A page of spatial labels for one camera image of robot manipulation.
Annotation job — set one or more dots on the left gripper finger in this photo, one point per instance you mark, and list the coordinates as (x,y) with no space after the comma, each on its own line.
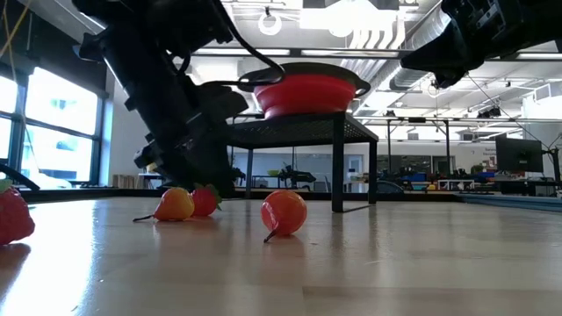
(217,158)
(180,171)

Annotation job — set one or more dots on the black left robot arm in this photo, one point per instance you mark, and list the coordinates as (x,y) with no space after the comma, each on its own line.
(153,17)

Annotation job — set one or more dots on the long linear ceiling light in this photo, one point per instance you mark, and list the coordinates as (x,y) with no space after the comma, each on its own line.
(307,52)

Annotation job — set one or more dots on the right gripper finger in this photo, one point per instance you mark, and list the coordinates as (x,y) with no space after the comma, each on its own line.
(443,46)
(456,66)

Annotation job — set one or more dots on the black aluminium table frame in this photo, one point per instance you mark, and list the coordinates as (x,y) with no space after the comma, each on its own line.
(88,192)

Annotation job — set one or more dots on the silver spiral ventilation duct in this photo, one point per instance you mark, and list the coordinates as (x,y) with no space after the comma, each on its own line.
(410,81)

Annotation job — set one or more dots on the red collapsible colander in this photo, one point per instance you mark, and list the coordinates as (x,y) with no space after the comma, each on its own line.
(307,94)

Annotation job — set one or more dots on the yellow container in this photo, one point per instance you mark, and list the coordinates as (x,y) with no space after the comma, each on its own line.
(152,168)

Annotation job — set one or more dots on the black computer monitor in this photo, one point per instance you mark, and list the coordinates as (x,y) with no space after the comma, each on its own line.
(519,154)

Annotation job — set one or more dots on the black perforated metal shelf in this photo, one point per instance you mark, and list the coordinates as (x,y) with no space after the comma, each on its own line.
(303,129)

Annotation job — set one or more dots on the black background robot arm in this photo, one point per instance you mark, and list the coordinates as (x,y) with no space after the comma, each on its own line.
(296,176)

